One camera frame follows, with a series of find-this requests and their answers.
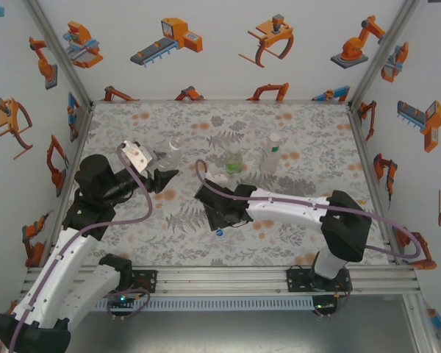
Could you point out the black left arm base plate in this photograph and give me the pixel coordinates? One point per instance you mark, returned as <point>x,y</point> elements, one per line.
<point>148,281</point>

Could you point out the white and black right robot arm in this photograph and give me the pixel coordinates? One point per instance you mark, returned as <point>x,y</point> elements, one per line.
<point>286,206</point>

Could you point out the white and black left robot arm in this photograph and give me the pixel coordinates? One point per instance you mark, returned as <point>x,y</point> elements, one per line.
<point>59,264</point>

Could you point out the white bottle cap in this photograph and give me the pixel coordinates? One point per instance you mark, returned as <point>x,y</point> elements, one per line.
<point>235,149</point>
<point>274,137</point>

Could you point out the circuit board with green light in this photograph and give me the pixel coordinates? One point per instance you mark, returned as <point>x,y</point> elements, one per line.
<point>122,299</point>
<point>325,305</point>

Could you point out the aluminium table side rail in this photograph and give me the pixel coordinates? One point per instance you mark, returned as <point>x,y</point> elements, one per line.
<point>373,184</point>
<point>85,125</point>

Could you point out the aluminium frame leg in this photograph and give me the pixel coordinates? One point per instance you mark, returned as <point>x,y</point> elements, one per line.
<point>419,323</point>

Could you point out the clear bottle lime green label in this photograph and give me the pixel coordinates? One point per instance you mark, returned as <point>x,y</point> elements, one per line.
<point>234,165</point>

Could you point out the thin aluminium table rail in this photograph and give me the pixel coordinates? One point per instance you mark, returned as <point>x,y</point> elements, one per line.
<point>220,101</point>

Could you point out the clear bottle dark green label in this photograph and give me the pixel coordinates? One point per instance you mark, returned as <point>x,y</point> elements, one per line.
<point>272,162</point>

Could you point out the clear unlabelled plastic bottle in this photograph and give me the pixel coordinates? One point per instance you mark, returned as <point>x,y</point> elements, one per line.
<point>171,154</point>

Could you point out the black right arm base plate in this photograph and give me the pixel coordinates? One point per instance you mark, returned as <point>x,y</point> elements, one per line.
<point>295,281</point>

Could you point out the floral patterned tablecloth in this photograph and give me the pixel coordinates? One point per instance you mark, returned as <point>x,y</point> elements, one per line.
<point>316,147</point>

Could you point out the blue bottle cap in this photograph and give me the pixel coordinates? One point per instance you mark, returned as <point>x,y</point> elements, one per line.
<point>219,233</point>

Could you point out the aluminium frame post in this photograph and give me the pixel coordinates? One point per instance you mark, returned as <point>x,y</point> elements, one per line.
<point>383,53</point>
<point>61,53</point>

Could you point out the wide aluminium frame rail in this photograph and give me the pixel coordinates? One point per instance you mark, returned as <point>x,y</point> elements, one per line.
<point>224,281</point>

